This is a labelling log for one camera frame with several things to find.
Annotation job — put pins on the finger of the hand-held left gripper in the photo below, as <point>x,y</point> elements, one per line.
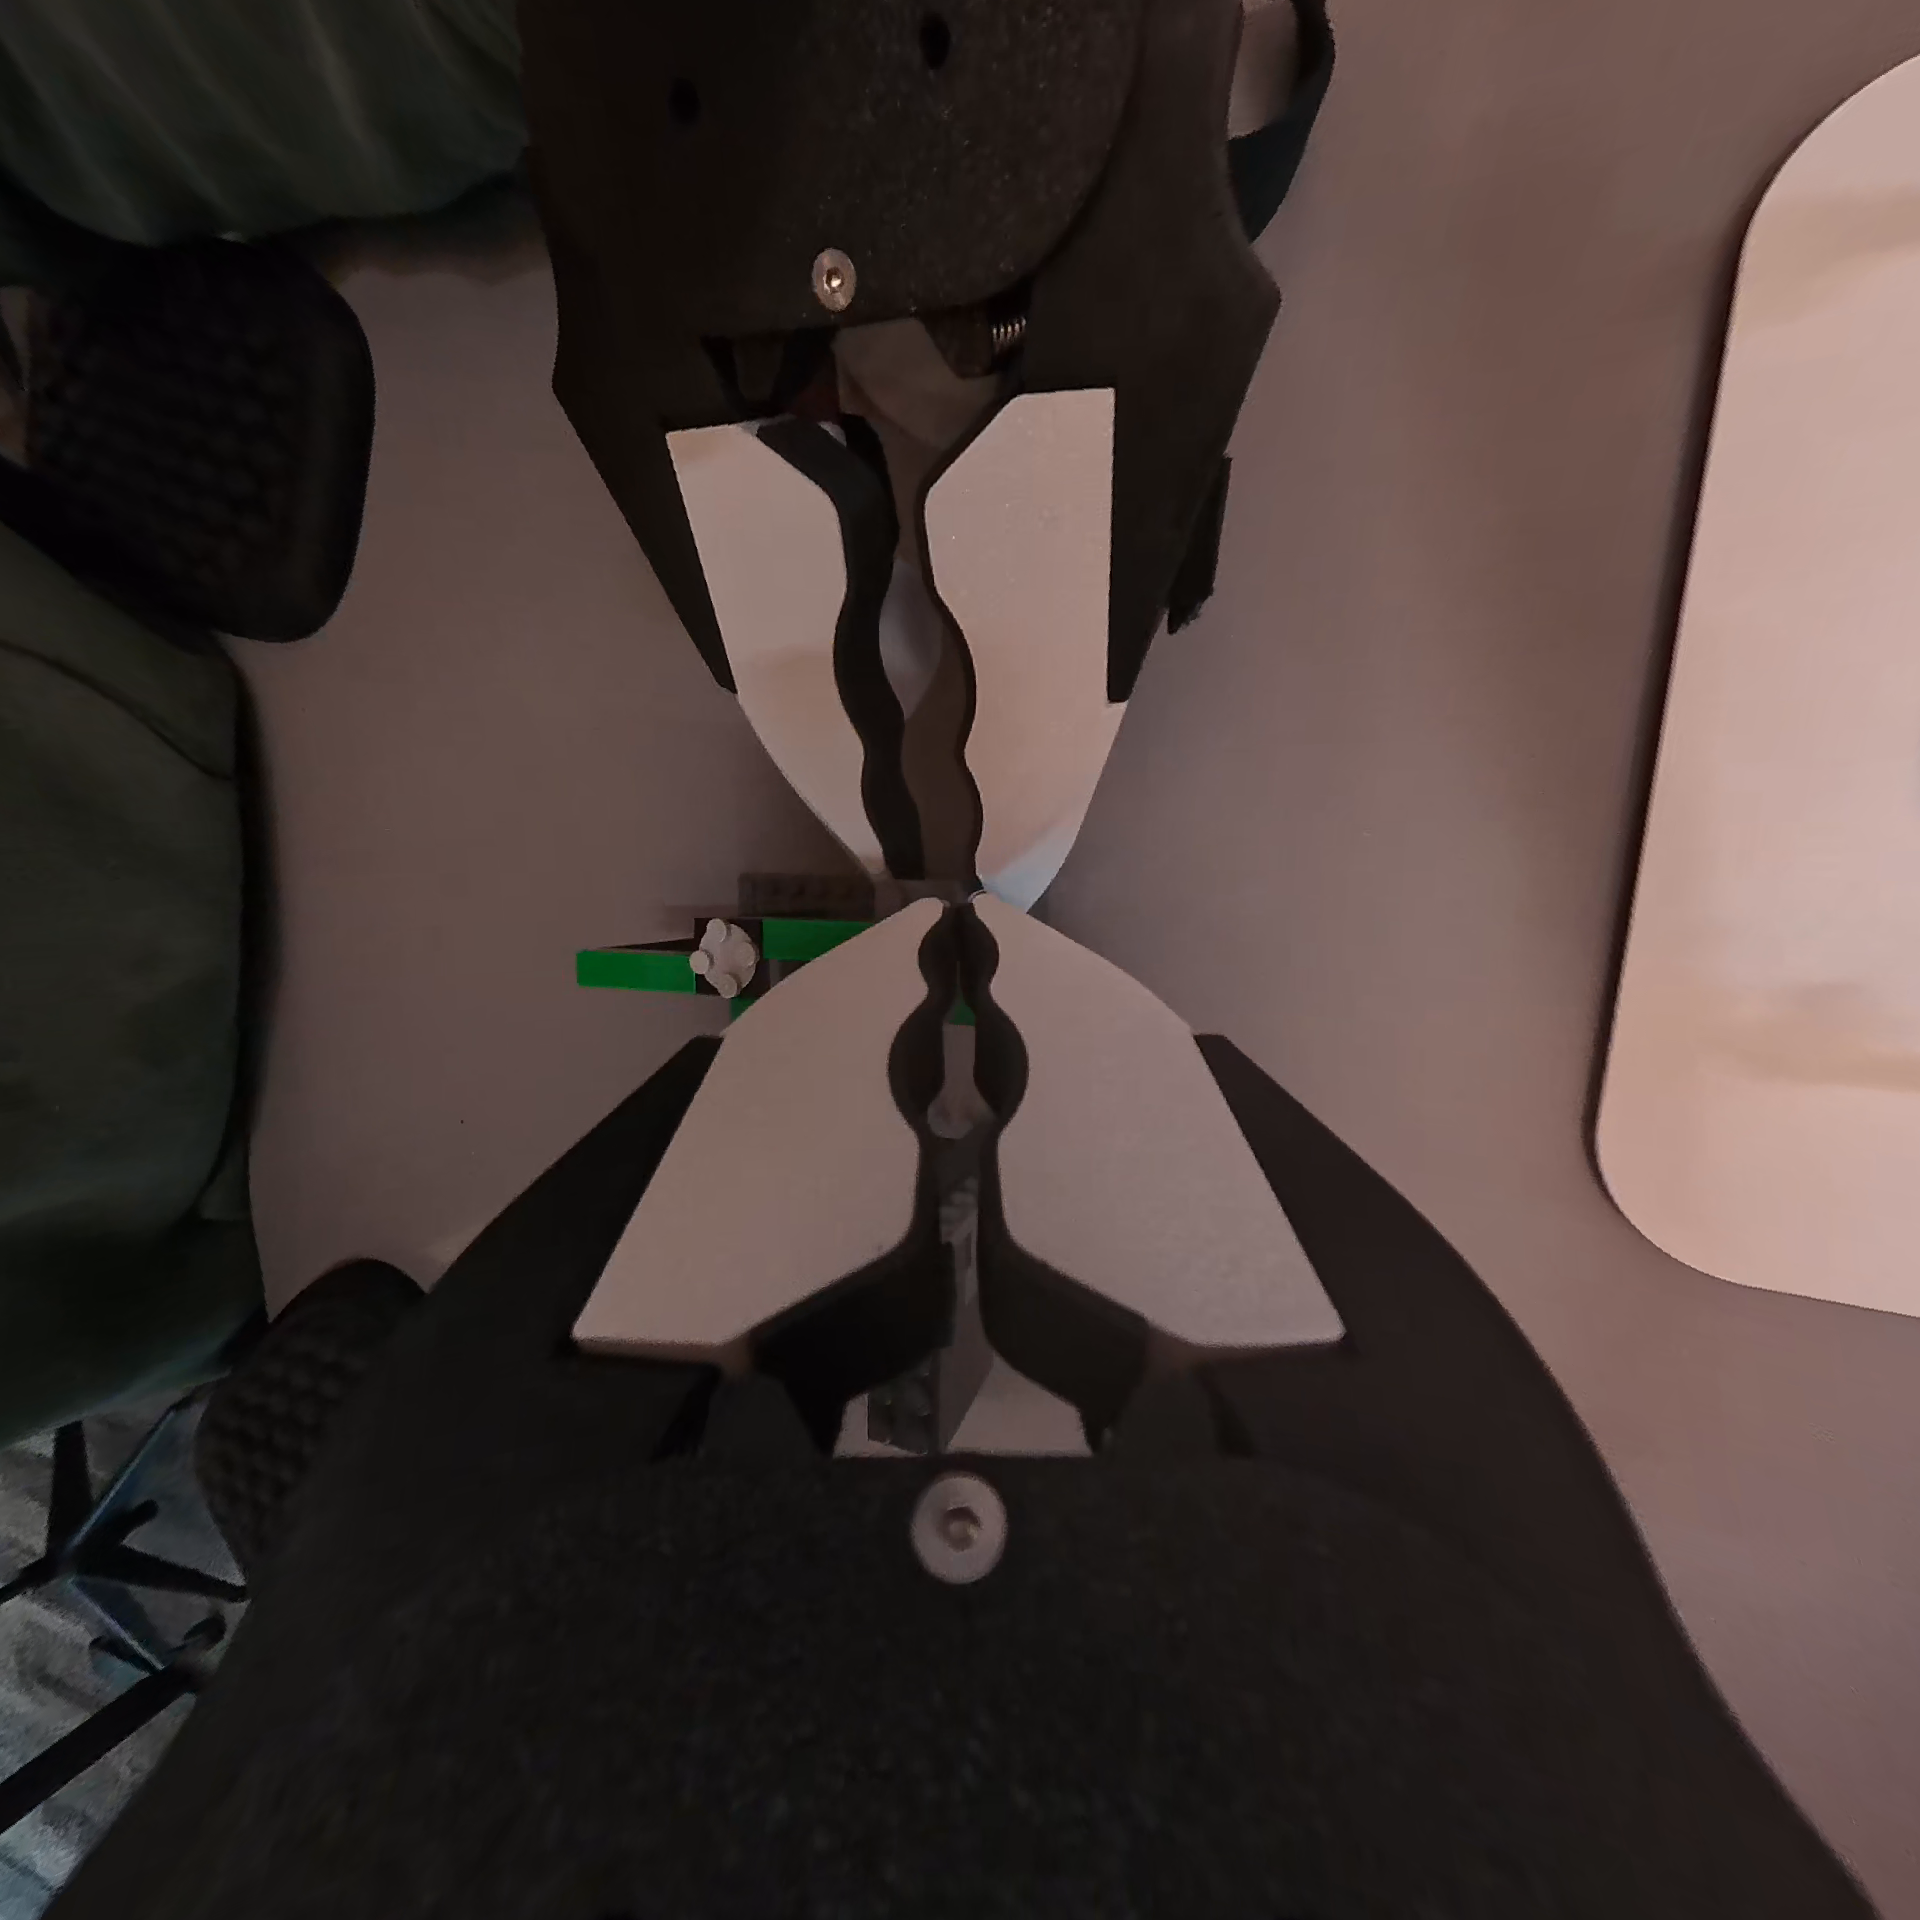
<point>1035,599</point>
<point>767,599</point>

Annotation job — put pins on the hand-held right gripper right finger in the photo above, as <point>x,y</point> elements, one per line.
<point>1155,1186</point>

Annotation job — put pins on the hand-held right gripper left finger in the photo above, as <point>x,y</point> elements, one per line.
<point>767,1186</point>

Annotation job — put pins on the green topped toy brick door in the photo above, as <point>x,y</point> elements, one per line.
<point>628,968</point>

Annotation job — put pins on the person's left forearm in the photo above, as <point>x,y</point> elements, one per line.
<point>225,106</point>

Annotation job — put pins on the grey desk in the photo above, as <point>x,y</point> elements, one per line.
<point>1424,749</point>

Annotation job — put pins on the black chair base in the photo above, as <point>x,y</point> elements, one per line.
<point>152,1572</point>

